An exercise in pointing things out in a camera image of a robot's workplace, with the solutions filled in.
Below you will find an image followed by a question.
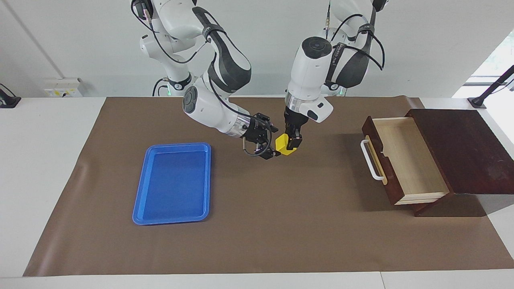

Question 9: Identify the black base cable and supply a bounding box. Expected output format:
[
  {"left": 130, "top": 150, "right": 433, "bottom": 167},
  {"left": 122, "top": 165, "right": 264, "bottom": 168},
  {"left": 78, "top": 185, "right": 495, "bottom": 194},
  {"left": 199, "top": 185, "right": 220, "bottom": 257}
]
[{"left": 152, "top": 77, "right": 167, "bottom": 97}]

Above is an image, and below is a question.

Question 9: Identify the wooden drawer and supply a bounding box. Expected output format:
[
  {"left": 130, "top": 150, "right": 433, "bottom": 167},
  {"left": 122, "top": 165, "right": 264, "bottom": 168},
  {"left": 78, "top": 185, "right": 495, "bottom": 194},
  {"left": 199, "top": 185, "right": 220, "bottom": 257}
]
[{"left": 360, "top": 116, "right": 450, "bottom": 206}]

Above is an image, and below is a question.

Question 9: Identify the blue plastic tray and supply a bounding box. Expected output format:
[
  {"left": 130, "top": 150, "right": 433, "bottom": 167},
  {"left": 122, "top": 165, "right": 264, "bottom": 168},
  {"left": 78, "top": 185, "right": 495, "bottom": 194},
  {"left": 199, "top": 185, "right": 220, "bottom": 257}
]
[{"left": 132, "top": 142, "right": 212, "bottom": 226}]

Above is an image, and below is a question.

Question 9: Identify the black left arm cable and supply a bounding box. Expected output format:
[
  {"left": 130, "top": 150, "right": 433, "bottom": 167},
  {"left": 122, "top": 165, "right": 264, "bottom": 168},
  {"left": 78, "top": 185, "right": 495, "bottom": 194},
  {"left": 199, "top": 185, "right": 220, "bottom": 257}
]
[{"left": 325, "top": 0, "right": 386, "bottom": 71}]

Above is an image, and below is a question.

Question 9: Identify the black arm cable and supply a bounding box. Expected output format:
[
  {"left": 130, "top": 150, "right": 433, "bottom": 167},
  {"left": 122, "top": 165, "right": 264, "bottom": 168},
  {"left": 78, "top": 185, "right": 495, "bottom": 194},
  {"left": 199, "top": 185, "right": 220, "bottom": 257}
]
[
  {"left": 131, "top": 0, "right": 267, "bottom": 157},
  {"left": 325, "top": 0, "right": 386, "bottom": 71}
]

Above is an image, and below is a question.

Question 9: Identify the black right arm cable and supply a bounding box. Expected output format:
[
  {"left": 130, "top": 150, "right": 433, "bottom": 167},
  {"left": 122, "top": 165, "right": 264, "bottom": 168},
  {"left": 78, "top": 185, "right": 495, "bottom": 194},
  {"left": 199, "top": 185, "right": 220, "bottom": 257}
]
[{"left": 131, "top": 0, "right": 267, "bottom": 157}]

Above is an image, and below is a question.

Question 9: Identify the black clamp base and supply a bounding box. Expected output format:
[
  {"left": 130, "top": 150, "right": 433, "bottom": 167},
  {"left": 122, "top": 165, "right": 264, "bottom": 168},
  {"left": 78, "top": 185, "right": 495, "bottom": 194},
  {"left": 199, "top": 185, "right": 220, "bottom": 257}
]
[{"left": 0, "top": 83, "right": 21, "bottom": 109}]

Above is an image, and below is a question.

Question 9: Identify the white drawer handle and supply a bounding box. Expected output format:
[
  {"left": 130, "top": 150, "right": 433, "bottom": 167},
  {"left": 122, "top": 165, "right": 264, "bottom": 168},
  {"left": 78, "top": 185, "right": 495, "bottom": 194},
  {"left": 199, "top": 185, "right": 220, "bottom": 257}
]
[{"left": 360, "top": 136, "right": 386, "bottom": 181}]

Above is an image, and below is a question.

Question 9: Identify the white wall socket box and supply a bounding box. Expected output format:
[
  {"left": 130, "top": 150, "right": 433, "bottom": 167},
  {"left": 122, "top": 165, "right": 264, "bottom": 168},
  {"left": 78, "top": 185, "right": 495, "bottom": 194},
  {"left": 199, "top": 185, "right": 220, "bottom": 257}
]
[{"left": 43, "top": 77, "right": 84, "bottom": 98}]

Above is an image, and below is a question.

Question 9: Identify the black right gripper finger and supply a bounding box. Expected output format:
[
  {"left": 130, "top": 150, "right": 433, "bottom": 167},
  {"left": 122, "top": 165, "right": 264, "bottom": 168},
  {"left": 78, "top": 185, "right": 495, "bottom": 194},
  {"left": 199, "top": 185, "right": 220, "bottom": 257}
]
[
  {"left": 257, "top": 114, "right": 278, "bottom": 133},
  {"left": 257, "top": 141, "right": 281, "bottom": 160}
]

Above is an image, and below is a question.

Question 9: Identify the brown table mat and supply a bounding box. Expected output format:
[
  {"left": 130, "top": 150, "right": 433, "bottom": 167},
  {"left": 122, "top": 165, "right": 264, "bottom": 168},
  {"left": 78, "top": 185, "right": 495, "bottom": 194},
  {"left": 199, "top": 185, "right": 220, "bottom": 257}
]
[{"left": 23, "top": 96, "right": 514, "bottom": 277}]

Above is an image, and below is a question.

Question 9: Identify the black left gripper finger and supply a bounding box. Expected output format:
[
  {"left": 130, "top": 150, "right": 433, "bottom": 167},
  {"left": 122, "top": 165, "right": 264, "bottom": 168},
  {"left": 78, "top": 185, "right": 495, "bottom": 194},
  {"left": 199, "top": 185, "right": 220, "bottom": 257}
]
[{"left": 286, "top": 125, "right": 303, "bottom": 151}]

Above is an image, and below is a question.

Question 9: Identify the yellow cube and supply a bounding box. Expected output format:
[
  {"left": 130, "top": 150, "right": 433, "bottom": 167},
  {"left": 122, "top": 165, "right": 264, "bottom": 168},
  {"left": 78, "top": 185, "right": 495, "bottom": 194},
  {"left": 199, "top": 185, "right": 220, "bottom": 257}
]
[{"left": 275, "top": 134, "right": 298, "bottom": 156}]

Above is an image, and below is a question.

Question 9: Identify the dark wooden cabinet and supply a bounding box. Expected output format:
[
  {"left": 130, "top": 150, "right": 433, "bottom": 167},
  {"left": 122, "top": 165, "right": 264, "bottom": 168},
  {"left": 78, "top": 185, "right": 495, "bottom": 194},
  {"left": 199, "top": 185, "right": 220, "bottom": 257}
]
[{"left": 406, "top": 108, "right": 514, "bottom": 218}]

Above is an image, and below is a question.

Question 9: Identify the window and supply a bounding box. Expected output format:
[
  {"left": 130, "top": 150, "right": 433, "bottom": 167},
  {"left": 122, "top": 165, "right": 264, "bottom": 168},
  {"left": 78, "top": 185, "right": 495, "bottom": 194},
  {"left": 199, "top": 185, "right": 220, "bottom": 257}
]
[{"left": 452, "top": 30, "right": 514, "bottom": 99}]

